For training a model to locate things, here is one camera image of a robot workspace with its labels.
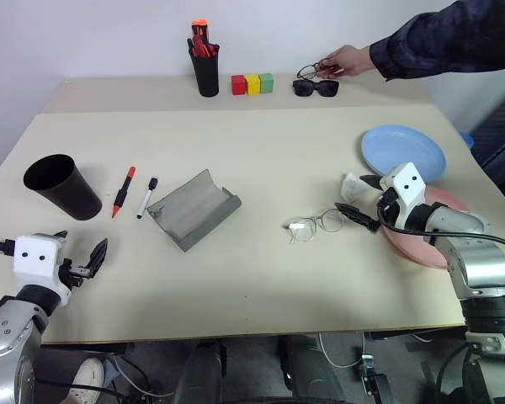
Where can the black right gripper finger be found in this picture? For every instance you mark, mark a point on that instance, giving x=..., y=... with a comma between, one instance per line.
x=357, y=214
x=372, y=181

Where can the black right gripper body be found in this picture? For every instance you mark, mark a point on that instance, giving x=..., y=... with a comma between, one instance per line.
x=387, y=206

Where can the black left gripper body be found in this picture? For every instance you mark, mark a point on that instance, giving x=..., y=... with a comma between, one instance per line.
x=75, y=272

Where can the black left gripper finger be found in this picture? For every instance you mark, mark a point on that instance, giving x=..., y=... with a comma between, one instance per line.
x=97, y=258
x=61, y=235

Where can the brown frame glasses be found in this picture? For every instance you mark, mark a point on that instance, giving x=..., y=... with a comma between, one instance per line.
x=306, y=72

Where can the person's dark sleeved forearm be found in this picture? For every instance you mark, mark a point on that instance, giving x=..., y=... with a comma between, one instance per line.
x=446, y=38

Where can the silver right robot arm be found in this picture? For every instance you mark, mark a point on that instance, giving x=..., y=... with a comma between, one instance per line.
x=484, y=263

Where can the person's bare hand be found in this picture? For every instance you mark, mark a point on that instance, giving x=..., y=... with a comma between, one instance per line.
x=351, y=59

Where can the white crumpled cloth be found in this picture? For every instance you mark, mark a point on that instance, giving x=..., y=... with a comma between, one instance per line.
x=353, y=187

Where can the empty black plastic cup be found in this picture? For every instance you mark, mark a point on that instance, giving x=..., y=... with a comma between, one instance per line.
x=73, y=193

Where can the light blue plate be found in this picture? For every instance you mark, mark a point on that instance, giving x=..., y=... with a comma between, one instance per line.
x=400, y=147

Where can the pink plate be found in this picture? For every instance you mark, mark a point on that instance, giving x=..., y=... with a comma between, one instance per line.
x=421, y=248

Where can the red and black marker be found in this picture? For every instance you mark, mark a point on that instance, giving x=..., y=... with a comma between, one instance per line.
x=122, y=194

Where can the white marker with black cap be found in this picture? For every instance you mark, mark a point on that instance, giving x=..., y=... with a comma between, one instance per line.
x=146, y=198

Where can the small blue object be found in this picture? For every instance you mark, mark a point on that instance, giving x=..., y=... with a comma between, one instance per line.
x=467, y=139

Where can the open grey glasses case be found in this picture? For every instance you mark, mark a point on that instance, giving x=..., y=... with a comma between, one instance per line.
x=193, y=212

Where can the white sneaker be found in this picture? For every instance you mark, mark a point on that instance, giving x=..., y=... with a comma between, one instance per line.
x=86, y=379

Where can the black sunglasses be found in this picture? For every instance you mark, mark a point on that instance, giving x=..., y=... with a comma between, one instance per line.
x=305, y=88

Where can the dark ribbed furniture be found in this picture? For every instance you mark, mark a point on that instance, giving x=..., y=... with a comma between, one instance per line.
x=498, y=134

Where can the green wooden block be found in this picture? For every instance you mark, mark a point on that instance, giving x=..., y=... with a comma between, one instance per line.
x=267, y=83

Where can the dark grey rounded leg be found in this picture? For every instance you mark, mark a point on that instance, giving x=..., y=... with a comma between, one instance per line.
x=200, y=372
x=309, y=370

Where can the yellow wooden block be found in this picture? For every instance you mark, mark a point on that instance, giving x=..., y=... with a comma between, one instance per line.
x=253, y=85

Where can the red wooden block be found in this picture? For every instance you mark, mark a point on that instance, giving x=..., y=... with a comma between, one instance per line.
x=238, y=85

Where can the black metal table clamp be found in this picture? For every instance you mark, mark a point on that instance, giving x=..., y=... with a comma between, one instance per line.
x=372, y=379

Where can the black cup holding pens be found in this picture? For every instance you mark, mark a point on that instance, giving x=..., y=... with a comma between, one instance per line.
x=206, y=73

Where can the orange capped red marker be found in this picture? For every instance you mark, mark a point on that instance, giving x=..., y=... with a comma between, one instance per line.
x=200, y=31

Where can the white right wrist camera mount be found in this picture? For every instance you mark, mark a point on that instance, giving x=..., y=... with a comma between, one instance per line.
x=408, y=185

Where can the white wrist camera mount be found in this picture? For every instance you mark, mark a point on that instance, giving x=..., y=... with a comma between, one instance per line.
x=35, y=263
x=408, y=185

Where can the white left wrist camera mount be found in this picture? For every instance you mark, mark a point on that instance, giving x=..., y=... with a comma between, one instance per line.
x=35, y=263

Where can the thin metal frame glasses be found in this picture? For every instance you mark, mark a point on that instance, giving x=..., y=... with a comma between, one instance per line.
x=306, y=230

